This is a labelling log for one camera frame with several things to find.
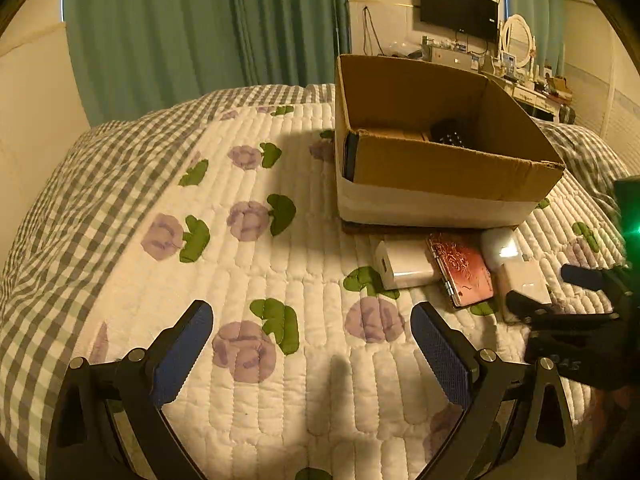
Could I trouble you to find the dark flat phone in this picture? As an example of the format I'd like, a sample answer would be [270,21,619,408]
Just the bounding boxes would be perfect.
[343,132,360,183]

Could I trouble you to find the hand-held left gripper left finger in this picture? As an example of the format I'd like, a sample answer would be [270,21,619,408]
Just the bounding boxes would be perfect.
[46,300,216,480]

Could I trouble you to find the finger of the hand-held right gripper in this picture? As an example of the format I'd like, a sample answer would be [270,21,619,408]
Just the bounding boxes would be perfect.
[560,263,627,292]
[505,290,619,331]

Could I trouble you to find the gingham pillow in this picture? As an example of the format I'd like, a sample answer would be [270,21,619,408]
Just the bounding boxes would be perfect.
[535,120,629,216]

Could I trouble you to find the floral quilt with gingham border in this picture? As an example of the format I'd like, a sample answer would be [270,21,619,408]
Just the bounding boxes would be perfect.
[0,82,636,480]

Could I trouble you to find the white dressing table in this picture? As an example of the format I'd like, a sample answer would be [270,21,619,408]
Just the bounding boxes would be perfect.
[492,71,577,122]

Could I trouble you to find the white power bank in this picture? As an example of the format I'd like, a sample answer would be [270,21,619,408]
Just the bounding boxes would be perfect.
[373,239,438,291]

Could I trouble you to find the wide teal curtain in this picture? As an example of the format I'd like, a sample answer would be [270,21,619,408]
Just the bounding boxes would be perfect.
[64,0,352,129]

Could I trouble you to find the white rounded earbud case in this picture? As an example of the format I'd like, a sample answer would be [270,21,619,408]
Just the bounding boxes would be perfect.
[480,227,523,268]

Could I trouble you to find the white oval mirror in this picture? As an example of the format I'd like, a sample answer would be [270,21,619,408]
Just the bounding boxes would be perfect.
[499,15,537,69]

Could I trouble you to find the cardboard box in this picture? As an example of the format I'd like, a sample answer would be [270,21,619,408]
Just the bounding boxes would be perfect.
[334,54,566,227]

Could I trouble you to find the red patterned flat case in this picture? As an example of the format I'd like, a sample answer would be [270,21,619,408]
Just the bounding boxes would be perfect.
[426,232,495,310]

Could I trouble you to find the small white rectangular box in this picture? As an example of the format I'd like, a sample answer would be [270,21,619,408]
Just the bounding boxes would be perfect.
[499,259,553,324]

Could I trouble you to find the black studded object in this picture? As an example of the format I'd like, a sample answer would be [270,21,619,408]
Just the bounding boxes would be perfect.
[429,119,468,149]

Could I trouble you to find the narrow teal curtain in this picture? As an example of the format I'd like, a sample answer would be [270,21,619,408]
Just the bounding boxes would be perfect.
[502,0,567,74]

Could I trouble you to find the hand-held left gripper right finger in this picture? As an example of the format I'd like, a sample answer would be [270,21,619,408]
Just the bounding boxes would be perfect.
[410,301,579,480]

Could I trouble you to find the black wall television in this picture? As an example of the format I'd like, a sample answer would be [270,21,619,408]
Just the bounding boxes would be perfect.
[419,0,500,42]

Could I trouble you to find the white set-top device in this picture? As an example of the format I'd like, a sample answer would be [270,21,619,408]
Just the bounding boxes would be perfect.
[432,46,482,72]

